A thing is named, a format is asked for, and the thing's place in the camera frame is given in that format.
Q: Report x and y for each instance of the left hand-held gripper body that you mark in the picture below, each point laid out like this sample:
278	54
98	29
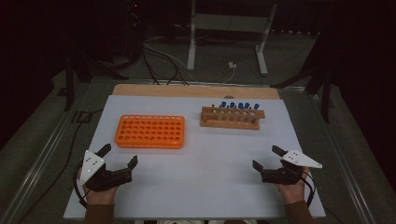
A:
91	166

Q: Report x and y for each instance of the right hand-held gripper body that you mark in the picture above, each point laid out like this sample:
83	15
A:
280	175

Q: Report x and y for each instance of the orange plastic test tube rack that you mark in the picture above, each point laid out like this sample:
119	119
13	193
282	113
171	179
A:
149	131

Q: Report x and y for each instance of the glass test tube blue cap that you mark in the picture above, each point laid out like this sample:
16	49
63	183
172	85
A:
256	106
240	105
223	104
247	105
232	105

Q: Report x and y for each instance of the wooden test tube rack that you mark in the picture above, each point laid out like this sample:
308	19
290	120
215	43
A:
230	123

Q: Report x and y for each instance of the person's right hand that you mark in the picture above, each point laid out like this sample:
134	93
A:
292	193

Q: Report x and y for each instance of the person's left hand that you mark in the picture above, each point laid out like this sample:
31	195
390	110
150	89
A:
101	197

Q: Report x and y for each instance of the white table mat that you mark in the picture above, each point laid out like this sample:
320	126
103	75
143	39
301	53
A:
202	174

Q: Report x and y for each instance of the black tripod stand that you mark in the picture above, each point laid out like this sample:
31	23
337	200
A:
325	93
70	81

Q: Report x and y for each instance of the white plug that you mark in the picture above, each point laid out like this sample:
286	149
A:
232	65

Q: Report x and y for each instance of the grey metal stand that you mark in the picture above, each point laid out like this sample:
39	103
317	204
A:
230	22

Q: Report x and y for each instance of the aluminium floor rail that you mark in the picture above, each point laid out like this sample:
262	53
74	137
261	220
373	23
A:
339	155
40	158

